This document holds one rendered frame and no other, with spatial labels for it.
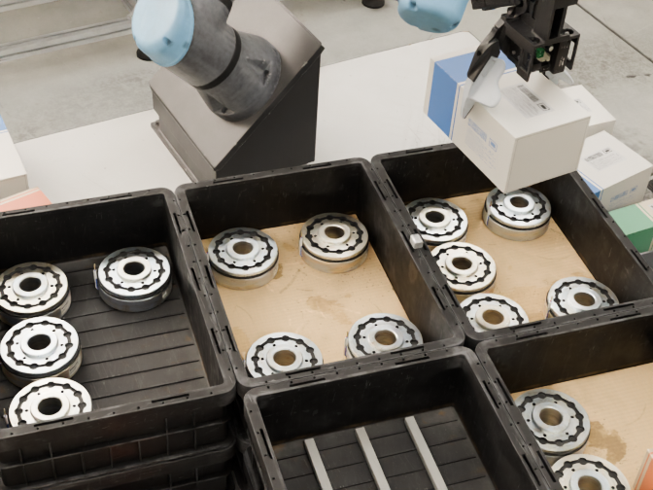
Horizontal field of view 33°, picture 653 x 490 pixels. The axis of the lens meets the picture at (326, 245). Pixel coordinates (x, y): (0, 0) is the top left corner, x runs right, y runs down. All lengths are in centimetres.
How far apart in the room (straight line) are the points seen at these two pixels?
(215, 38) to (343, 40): 199
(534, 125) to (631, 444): 43
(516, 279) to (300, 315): 33
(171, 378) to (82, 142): 73
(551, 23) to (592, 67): 240
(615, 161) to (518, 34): 65
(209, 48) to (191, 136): 22
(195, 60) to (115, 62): 186
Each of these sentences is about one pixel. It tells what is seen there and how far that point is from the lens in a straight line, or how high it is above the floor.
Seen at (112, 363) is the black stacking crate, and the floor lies 83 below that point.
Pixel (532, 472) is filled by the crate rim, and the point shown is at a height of 92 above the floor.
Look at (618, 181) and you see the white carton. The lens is 196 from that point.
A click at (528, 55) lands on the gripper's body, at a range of 140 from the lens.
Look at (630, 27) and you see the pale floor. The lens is 404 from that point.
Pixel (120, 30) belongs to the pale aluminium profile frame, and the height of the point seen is 12.
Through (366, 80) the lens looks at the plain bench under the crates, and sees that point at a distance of 227.
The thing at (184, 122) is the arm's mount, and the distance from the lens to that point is 195.
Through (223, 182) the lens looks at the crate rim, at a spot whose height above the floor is 93.
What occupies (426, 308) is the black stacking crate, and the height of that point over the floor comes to 89.
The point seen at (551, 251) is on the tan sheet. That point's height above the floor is 83.
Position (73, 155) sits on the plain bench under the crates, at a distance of 207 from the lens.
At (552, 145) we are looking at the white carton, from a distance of 145.
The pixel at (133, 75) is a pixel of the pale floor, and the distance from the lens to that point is 354.
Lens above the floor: 195
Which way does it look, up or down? 42 degrees down
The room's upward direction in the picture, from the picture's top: 4 degrees clockwise
